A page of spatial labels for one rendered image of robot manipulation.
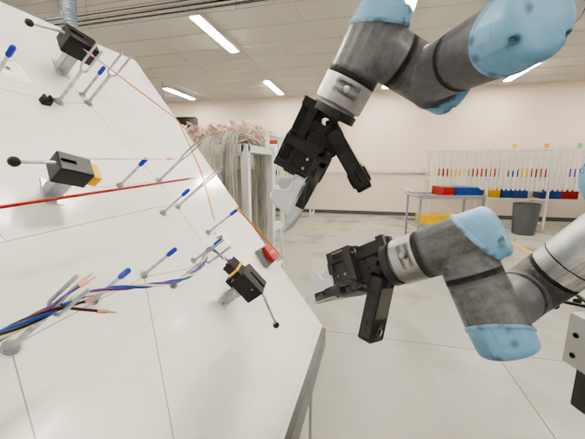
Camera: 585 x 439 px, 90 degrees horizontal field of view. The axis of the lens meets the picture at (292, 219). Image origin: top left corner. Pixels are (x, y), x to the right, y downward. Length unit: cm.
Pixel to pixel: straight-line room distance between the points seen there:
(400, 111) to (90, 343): 853
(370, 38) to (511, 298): 38
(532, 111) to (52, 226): 940
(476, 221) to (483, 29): 22
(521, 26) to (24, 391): 59
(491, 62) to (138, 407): 57
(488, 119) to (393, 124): 224
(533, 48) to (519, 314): 30
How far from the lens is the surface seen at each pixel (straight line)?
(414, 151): 866
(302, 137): 48
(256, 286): 59
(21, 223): 53
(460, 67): 42
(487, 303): 46
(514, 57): 38
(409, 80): 49
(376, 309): 52
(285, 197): 48
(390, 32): 47
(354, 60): 46
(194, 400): 53
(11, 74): 75
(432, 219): 439
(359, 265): 54
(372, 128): 861
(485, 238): 45
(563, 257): 54
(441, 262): 46
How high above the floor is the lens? 136
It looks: 10 degrees down
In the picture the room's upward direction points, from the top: straight up
